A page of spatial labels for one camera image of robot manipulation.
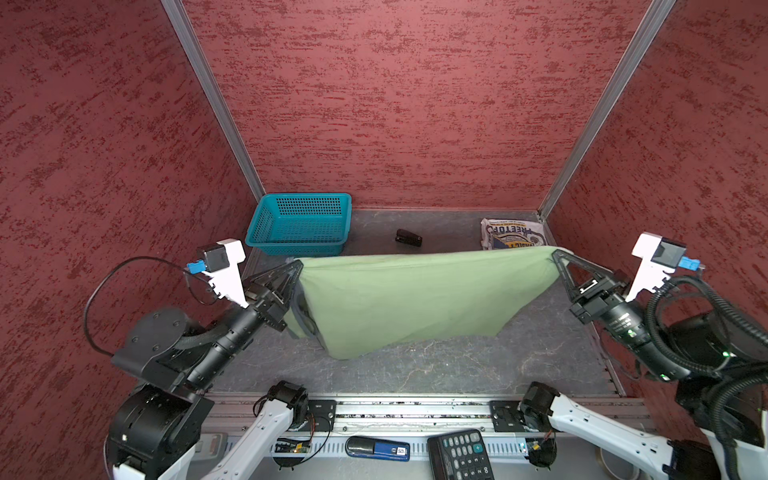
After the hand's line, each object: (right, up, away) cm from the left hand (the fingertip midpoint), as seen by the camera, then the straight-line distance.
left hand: (302, 271), depth 48 cm
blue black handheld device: (+12, -43, +18) cm, 48 cm away
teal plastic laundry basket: (-22, +11, +69) cm, 73 cm away
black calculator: (+31, -45, +19) cm, 58 cm away
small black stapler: (+21, +6, +65) cm, 69 cm away
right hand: (+40, +2, -2) cm, 40 cm away
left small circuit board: (-11, -47, +24) cm, 53 cm away
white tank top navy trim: (+58, +7, +62) cm, 85 cm away
